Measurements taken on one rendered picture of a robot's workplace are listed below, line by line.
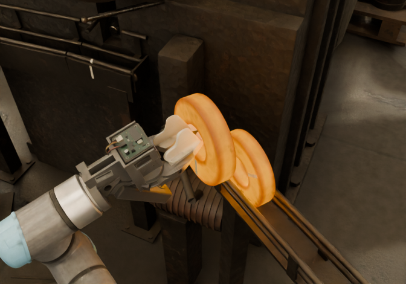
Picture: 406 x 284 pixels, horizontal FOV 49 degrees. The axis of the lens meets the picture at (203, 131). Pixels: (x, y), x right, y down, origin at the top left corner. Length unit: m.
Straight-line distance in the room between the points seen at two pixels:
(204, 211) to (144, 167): 0.41
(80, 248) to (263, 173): 0.34
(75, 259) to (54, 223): 0.09
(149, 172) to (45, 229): 0.17
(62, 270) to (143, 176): 0.20
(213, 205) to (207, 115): 0.41
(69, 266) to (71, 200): 0.12
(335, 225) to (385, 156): 0.43
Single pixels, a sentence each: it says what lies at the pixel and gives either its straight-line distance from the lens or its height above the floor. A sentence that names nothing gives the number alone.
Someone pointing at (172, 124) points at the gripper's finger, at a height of 0.88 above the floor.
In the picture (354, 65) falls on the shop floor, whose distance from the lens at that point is 2.43.
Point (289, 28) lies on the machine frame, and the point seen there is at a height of 0.87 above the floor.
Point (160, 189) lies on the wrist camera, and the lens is 0.76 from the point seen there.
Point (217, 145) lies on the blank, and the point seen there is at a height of 0.89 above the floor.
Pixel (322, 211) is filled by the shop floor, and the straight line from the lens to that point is 1.73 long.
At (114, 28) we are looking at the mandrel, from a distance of 1.21.
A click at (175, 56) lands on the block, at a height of 0.80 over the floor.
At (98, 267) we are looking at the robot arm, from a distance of 0.75.
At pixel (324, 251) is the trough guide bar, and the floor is 0.68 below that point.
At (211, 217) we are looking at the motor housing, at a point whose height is 0.49.
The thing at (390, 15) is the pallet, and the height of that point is 0.14.
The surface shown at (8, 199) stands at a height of 0.01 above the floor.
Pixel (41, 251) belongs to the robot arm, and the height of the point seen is 0.79.
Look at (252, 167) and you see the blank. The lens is 0.81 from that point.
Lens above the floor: 1.38
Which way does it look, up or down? 45 degrees down
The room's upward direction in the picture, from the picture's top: straight up
